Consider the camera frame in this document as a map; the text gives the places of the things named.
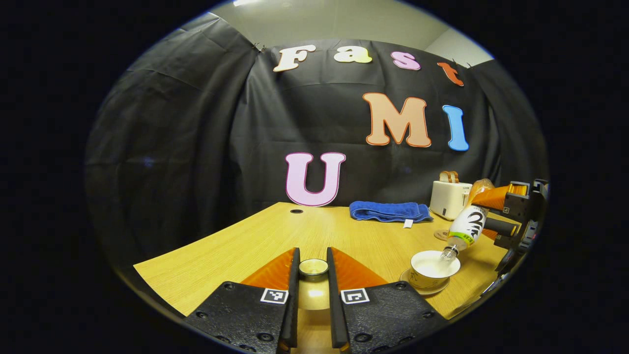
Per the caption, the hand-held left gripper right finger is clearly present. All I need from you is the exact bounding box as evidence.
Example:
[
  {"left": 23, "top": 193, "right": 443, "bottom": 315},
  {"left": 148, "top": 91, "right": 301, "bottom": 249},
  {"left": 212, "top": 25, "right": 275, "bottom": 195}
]
[{"left": 326, "top": 247, "right": 448, "bottom": 354}]

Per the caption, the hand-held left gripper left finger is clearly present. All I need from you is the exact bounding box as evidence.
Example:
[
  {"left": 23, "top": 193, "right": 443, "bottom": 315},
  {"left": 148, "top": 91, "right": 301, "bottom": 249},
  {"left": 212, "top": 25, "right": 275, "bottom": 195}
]
[{"left": 184, "top": 247, "right": 301, "bottom": 354}]

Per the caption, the clear water bottle white label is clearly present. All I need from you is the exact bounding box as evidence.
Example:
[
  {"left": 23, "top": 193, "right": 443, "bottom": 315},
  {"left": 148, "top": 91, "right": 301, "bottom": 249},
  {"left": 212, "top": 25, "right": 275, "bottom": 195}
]
[{"left": 440, "top": 178, "right": 496, "bottom": 261}]

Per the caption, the white teacup lid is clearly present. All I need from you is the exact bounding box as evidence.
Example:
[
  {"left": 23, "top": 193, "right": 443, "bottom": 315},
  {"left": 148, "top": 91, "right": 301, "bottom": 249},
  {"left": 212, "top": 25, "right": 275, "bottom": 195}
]
[{"left": 297, "top": 258, "right": 331, "bottom": 311}]

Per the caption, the white teacup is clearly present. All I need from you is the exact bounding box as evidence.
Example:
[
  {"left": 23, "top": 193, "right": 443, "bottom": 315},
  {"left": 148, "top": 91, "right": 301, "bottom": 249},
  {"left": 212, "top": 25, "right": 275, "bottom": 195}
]
[{"left": 409, "top": 250, "right": 461, "bottom": 291}]

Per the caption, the cream toaster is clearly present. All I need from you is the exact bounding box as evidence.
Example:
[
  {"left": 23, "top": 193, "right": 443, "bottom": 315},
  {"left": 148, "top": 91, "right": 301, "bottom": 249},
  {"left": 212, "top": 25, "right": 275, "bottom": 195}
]
[{"left": 429, "top": 180, "right": 473, "bottom": 221}]

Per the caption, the blue towel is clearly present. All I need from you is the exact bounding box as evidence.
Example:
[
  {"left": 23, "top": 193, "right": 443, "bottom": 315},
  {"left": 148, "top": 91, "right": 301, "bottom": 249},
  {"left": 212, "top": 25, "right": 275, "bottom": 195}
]
[{"left": 349, "top": 201, "right": 434, "bottom": 229}]

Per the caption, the black backdrop cloth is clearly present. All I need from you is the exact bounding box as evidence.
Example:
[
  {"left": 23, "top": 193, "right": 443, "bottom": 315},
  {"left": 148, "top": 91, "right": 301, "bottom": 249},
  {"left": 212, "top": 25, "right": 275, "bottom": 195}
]
[{"left": 85, "top": 12, "right": 548, "bottom": 266}]

